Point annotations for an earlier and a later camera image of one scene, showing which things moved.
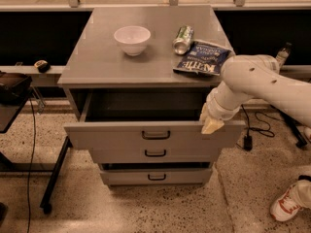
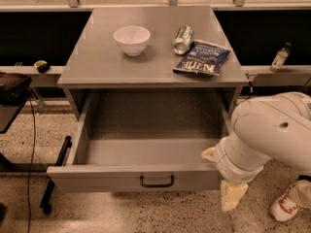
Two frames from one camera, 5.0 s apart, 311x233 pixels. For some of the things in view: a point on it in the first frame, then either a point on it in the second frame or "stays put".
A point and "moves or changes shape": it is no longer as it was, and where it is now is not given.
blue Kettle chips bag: [203, 57] stays put
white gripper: [216, 110] to [223, 163]
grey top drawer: [147, 119] moves or changes shape
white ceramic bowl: [132, 39] stays put
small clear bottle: [283, 53] stays put
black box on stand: [12, 87] stays put
